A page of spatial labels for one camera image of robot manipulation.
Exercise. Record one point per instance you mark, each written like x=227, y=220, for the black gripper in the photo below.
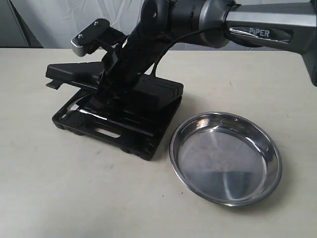
x=130, y=58

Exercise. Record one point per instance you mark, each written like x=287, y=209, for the black plastic tool case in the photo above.
x=153, y=99

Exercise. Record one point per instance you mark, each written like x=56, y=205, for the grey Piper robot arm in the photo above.
x=290, y=27

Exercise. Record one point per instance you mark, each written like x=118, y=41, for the white backdrop curtain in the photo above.
x=54, y=22

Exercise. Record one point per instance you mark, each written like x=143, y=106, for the round stainless steel tray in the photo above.
x=225, y=159

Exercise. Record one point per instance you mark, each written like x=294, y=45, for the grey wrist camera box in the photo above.
x=86, y=41

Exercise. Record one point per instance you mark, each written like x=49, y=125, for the claw hammer black handle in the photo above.
x=107, y=116

